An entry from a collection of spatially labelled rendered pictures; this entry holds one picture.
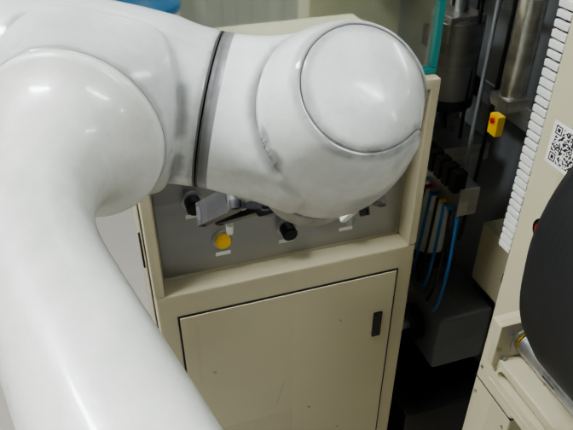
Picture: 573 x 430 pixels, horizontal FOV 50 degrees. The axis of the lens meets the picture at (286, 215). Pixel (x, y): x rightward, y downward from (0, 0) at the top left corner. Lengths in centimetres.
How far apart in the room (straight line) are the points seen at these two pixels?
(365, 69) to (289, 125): 5
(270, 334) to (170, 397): 113
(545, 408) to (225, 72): 88
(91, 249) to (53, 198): 3
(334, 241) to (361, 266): 8
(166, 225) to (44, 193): 88
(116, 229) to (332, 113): 267
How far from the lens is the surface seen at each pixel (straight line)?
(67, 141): 31
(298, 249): 126
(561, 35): 108
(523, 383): 115
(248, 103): 35
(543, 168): 112
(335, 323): 137
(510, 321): 112
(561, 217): 80
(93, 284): 23
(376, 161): 32
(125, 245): 285
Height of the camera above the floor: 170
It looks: 35 degrees down
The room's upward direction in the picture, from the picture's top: straight up
